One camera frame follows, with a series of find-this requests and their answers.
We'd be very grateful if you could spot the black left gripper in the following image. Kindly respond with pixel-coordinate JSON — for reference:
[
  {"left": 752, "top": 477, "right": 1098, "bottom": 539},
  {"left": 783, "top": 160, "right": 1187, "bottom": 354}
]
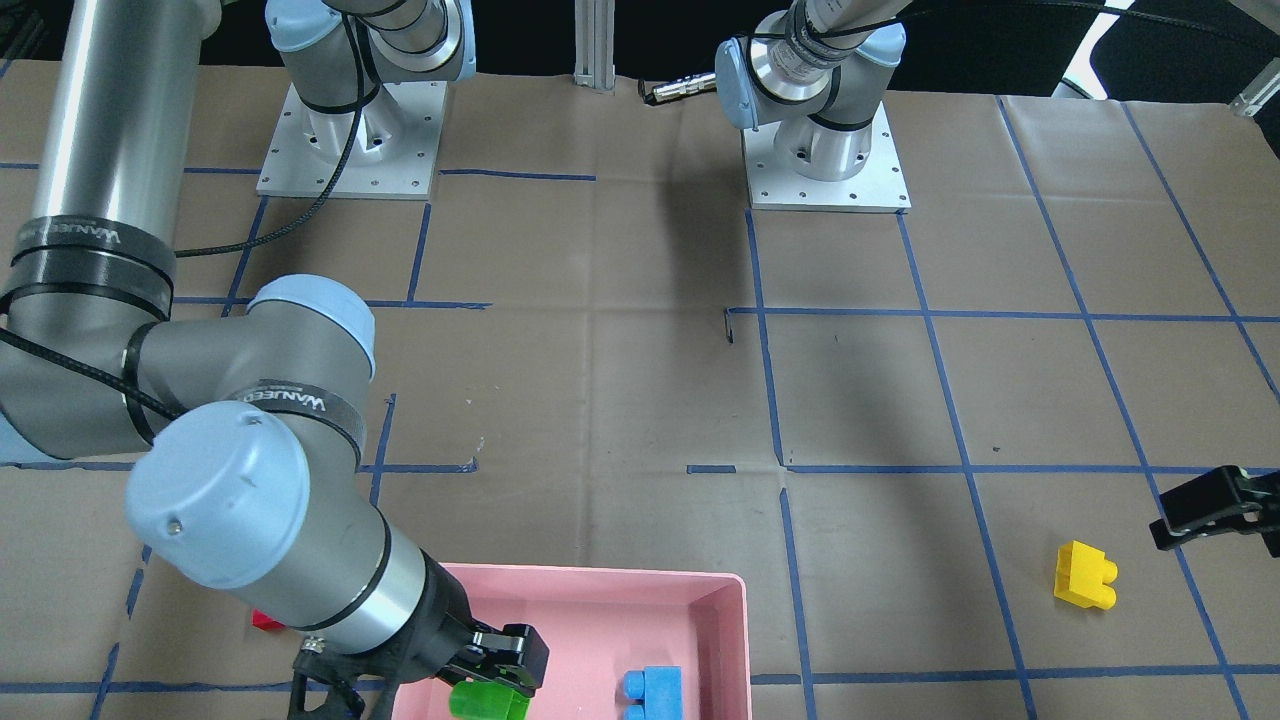
[{"left": 1149, "top": 465, "right": 1279, "bottom": 559}]

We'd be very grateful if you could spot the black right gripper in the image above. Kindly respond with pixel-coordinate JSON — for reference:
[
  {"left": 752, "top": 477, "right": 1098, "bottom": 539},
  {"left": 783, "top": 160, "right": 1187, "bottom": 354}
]
[{"left": 288, "top": 559, "right": 550, "bottom": 719}]

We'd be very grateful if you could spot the green toy block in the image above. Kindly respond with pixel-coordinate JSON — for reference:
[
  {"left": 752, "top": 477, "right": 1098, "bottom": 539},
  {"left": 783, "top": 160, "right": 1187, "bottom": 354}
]
[{"left": 448, "top": 680, "right": 532, "bottom": 720}]

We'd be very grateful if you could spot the yellow toy block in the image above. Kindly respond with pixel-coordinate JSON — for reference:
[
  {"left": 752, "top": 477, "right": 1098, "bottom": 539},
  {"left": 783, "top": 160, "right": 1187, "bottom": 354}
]
[{"left": 1053, "top": 539, "right": 1119, "bottom": 610}]

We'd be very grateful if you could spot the red toy block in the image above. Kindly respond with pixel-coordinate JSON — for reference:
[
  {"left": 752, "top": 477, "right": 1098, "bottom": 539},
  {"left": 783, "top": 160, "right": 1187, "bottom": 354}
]
[{"left": 250, "top": 609, "right": 287, "bottom": 632}]

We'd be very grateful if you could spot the blue toy block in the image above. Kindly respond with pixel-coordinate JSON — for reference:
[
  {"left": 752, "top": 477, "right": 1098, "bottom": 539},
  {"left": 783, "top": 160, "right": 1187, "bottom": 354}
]
[{"left": 621, "top": 666, "right": 685, "bottom": 720}]

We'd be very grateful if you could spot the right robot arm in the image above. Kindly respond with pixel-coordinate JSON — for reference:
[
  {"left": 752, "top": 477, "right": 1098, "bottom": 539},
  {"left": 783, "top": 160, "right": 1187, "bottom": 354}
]
[{"left": 3, "top": 1, "right": 549, "bottom": 719}]

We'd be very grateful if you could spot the pink plastic box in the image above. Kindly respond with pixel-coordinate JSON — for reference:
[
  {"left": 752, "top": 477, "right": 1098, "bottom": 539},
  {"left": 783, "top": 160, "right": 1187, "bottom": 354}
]
[{"left": 449, "top": 562, "right": 753, "bottom": 719}]

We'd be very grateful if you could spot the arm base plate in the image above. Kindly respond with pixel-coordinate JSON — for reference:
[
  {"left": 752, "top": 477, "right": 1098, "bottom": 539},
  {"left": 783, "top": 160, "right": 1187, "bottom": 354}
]
[
  {"left": 741, "top": 102, "right": 913, "bottom": 214},
  {"left": 256, "top": 79, "right": 448, "bottom": 201}
]

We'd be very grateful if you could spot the black braided cable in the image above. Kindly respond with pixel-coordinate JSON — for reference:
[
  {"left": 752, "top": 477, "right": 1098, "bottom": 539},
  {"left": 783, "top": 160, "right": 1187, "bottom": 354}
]
[{"left": 0, "top": 10, "right": 376, "bottom": 421}]

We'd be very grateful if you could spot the aluminium frame post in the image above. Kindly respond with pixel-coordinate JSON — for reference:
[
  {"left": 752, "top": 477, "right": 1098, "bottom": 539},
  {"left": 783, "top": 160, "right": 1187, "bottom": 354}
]
[{"left": 572, "top": 0, "right": 616, "bottom": 94}]

